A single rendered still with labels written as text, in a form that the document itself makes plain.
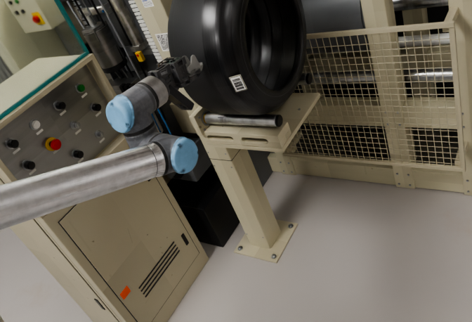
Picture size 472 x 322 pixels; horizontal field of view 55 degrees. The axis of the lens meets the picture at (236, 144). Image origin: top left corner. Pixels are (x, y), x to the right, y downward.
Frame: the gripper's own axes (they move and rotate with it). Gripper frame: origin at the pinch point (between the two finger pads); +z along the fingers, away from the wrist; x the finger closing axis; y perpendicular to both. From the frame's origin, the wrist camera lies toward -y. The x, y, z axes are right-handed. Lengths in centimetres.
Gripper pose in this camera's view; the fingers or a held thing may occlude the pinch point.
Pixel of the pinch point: (199, 67)
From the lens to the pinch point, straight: 146.7
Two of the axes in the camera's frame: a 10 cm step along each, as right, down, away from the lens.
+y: -2.7, -8.5, -4.6
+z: 5.2, -5.3, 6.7
